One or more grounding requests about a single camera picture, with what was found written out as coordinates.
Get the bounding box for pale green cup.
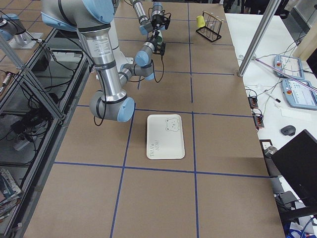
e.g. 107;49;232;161
156;30;163;45

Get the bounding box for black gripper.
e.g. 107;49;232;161
151;14;161;30

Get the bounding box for black computer mouse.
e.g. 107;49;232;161
280;125;296;136

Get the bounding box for black wire cup rack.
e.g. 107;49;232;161
196;16;224;42

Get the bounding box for cream bear tray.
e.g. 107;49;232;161
146;114;185;160

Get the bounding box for aluminium frame post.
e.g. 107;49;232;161
238;0;281;77

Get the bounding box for teach pendant tablet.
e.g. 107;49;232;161
273;55;305;80
282;79;317;111

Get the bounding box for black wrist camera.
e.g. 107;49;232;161
162;13;171;30
153;42;166;56

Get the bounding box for black laptop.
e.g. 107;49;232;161
272;129;317;206

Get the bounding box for upper teach pendant tablet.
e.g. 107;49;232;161
273;55;305;80

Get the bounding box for wooden rack handle bar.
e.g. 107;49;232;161
203;10;224;21

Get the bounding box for lower teach pendant tablet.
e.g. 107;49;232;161
282;79;317;111

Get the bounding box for black marker pen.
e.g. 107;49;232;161
265;92;281;103

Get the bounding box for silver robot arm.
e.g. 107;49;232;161
130;0;170;35
41;0;158;122

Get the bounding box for metal cup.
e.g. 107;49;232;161
264;146;278;158

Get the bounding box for yellow cup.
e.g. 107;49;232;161
196;15;206;28

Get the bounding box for stack of books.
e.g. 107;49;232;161
0;167;22;222

